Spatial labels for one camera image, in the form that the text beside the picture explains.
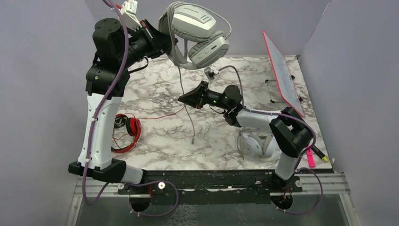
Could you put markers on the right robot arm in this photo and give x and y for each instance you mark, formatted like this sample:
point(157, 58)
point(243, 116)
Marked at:
point(293, 135)

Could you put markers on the black yellow marker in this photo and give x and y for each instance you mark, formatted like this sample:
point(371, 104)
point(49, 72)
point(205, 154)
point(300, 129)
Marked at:
point(319, 153)

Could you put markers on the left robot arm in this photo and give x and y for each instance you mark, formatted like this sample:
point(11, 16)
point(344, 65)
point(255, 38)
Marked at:
point(116, 51)

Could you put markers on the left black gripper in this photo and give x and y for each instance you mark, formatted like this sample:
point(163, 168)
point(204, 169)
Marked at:
point(158, 41)

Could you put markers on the red headphones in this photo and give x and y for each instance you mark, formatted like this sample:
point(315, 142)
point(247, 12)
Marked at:
point(133, 127)

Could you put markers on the black whiteboard stand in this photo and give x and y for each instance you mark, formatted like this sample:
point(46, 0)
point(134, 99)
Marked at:
point(274, 100)

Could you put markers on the white gaming headset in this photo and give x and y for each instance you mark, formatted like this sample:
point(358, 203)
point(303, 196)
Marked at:
point(250, 144)

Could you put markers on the pink highlighter marker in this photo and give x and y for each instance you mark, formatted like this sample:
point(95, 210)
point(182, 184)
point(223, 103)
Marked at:
point(310, 159)

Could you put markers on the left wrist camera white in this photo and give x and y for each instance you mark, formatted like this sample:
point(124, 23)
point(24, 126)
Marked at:
point(128, 10)

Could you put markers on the pink-framed whiteboard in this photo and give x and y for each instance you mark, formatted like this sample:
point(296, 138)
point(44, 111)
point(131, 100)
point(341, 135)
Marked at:
point(282, 75)

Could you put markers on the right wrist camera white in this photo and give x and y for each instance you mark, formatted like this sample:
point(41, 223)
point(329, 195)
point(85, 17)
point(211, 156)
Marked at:
point(211, 73)

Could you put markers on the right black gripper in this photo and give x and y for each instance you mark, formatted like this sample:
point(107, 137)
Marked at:
point(194, 98)

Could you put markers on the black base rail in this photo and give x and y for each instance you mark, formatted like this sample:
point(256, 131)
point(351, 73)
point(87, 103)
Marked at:
point(211, 187)

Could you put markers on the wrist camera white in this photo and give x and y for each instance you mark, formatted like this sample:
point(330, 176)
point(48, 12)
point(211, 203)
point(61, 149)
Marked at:
point(211, 73)
point(128, 10)

